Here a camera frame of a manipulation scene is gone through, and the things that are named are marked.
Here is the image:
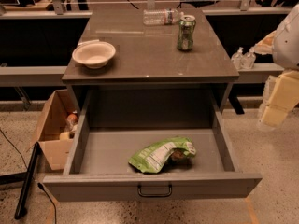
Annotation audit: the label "right clear sanitizer bottle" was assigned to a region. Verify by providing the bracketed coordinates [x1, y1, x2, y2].
[241, 47, 256, 69]

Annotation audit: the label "grey cabinet counter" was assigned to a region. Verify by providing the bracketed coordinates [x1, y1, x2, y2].
[63, 8, 239, 108]

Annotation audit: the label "clear sanitizer bottle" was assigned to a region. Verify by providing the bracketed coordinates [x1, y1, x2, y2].
[231, 47, 243, 70]
[241, 47, 256, 69]

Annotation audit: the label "black flat bar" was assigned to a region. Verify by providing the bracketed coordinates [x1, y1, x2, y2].
[14, 142, 40, 220]

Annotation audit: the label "grey open top drawer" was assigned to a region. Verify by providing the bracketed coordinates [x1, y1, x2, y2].
[44, 89, 262, 202]

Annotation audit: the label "white paper bowl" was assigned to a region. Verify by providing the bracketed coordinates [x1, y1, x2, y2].
[72, 41, 116, 69]

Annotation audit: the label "brown cardboard box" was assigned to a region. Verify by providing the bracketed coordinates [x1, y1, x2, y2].
[29, 90, 75, 170]

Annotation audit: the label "green soda can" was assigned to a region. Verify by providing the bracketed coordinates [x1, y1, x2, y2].
[177, 15, 196, 51]

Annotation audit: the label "left clear sanitizer bottle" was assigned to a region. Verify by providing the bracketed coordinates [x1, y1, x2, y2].
[231, 47, 243, 70]

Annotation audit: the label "clear plastic water bottle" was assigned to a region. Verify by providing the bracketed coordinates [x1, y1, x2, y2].
[143, 8, 183, 26]

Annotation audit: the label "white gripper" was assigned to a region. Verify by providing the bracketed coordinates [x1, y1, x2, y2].
[254, 31, 299, 131]

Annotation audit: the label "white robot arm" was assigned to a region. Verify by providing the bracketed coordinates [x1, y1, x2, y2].
[254, 5, 299, 131]

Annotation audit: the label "black floor cable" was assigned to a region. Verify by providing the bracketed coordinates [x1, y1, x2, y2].
[0, 127, 58, 224]

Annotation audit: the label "items inside cardboard box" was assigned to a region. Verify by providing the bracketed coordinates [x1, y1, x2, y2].
[59, 113, 78, 140]

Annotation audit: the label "green rice chip bag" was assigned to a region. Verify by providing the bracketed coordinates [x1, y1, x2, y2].
[128, 136, 196, 174]

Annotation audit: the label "black drawer handle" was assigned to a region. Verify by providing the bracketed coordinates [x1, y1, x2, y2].
[137, 185, 172, 198]

